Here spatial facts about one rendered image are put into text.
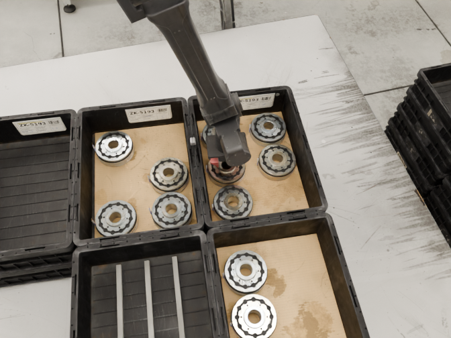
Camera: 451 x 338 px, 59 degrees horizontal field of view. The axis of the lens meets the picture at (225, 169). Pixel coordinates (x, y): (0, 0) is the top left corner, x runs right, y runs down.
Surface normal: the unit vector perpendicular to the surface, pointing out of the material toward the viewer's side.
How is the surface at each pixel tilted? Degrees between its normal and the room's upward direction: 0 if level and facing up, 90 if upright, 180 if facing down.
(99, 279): 0
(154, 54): 0
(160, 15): 97
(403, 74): 0
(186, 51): 97
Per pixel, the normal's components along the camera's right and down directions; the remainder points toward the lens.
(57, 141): 0.02, -0.50
